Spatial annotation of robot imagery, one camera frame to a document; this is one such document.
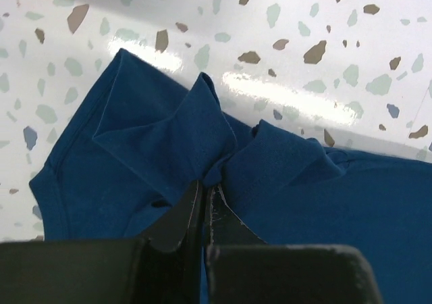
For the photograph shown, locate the blue mickey t-shirt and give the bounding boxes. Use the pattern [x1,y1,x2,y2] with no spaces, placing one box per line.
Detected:
[30,49,431,303]

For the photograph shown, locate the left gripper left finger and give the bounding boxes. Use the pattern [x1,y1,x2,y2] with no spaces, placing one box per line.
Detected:
[1,181,205,303]

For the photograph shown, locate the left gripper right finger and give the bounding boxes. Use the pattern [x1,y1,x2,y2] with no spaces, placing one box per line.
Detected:
[205,186,383,303]

